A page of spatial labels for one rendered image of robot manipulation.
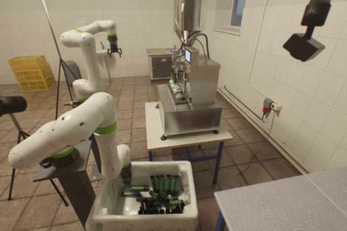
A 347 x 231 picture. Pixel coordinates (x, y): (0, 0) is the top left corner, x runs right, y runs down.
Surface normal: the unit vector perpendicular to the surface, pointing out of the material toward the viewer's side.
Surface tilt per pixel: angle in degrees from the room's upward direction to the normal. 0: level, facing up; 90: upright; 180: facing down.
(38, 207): 0
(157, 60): 90
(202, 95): 90
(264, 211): 0
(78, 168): 0
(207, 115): 90
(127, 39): 90
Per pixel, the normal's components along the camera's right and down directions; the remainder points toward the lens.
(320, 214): 0.00, -0.88
